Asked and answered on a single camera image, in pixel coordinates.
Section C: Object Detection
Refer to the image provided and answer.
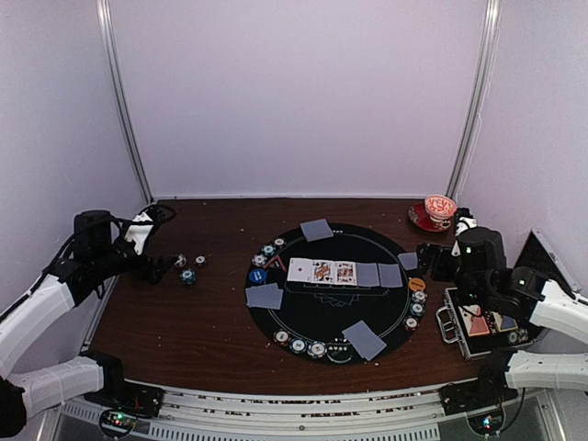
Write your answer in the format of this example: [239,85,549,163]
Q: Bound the queen of spades card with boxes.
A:
[311,260,334,285]

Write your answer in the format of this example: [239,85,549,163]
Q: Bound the single white blue poker chip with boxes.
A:
[252,254,267,267]

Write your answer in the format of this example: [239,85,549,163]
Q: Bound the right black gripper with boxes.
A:
[417,242,488,307]

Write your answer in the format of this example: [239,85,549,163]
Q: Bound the red card deck in case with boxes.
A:
[459,305,491,337]

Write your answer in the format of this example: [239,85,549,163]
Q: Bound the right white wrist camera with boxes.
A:
[453,208,478,237]

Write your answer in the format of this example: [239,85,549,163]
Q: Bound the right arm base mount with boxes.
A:
[439,365,519,438]

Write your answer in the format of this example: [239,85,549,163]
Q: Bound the red black triangular all-in marker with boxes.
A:
[265,256,286,271]

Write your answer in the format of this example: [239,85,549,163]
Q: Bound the king of diamonds card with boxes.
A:
[334,261,357,286]

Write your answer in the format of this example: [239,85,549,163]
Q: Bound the face-down board card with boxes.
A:
[356,263,380,288]
[378,263,403,288]

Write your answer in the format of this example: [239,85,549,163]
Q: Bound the clear round dealer button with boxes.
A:
[326,338,355,365]

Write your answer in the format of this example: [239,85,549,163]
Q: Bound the brown 100 poker chip stack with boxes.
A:
[194,254,208,267]

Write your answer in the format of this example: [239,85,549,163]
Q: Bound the poker chips in case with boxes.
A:
[507,328,529,345]

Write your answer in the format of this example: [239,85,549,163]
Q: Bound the red white patterned tea bowl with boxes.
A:
[424,194,458,222]

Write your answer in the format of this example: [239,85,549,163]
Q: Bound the white blue poker chip stack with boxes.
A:
[174,254,187,268]

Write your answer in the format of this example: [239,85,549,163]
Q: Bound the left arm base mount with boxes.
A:
[81,351,164,440]

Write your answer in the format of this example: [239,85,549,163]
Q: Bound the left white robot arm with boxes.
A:
[1,204,178,438]

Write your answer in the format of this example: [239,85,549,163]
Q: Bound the blue-backed playing card deck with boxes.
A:
[300,219,334,242]

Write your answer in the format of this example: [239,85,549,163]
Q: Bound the single green blue poker chip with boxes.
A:
[261,243,277,257]

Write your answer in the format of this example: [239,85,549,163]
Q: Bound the orange big blind button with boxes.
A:
[408,277,426,292]

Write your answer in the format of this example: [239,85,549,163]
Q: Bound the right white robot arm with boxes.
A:
[416,226,587,406]

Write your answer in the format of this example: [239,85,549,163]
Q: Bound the ace of diamonds card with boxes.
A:
[287,257,312,282]

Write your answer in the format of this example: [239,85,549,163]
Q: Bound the blue small blind button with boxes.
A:
[248,268,267,285]

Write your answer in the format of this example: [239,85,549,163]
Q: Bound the red floral saucer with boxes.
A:
[407,202,453,232]

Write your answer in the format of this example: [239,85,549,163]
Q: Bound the dealt blue-backed card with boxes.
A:
[246,289,283,310]
[398,252,419,271]
[354,334,387,361]
[342,321,377,346]
[245,283,281,296]

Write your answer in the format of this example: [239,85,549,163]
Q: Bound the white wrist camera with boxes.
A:
[123,211,154,255]
[453,208,478,237]

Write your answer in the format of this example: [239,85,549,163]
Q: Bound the aluminium poker chip case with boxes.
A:
[437,226,587,344]

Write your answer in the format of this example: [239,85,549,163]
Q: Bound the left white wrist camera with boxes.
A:
[123,211,154,255]

